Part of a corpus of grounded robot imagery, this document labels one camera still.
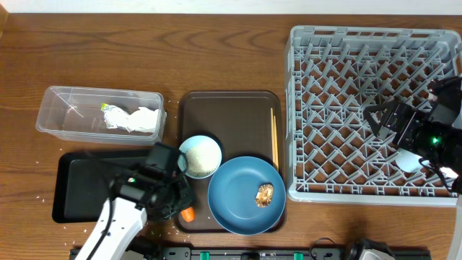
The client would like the orange carrot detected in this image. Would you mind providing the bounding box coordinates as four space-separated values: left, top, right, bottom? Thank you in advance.
180 207 196 222

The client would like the light blue cup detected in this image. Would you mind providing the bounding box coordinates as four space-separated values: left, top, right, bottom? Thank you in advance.
395 148 423 173

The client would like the light blue rice bowl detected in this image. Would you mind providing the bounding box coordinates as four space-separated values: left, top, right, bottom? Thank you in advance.
178 135 222 179

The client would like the blue plate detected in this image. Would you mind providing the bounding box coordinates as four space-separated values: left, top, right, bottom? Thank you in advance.
208 156 286 235

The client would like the white napkin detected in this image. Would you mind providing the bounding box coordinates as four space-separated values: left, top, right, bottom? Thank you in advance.
126 107 160 133

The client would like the silver foil snack wrapper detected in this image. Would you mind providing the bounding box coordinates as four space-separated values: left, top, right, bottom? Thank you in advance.
100 103 129 129

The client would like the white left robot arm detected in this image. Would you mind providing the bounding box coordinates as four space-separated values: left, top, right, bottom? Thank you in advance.
76 170 194 259

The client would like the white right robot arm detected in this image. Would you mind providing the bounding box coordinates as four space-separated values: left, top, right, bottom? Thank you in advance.
363 76 461 259

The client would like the grey dishwasher rack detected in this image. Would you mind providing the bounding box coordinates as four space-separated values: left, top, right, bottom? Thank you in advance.
284 25 461 207

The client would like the black tray bin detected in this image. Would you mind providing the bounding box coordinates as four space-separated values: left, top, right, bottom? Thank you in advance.
52 149 162 223

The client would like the clear plastic bin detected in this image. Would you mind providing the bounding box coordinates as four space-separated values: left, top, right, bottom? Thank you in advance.
35 86 167 146

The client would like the brown serving tray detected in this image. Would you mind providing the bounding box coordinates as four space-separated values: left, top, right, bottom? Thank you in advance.
174 91 282 233

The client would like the wooden chopstick right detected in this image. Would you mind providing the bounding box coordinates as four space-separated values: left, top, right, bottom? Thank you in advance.
273 115 279 172

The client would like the wooden chopstick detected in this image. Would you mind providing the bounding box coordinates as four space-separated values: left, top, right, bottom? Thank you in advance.
270 108 275 167
273 115 279 172

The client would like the wooden chopstick left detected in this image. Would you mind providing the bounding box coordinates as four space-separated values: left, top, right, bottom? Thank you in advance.
270 108 275 167

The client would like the black rail at table edge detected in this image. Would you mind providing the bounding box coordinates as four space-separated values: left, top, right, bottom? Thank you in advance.
69 246 432 260

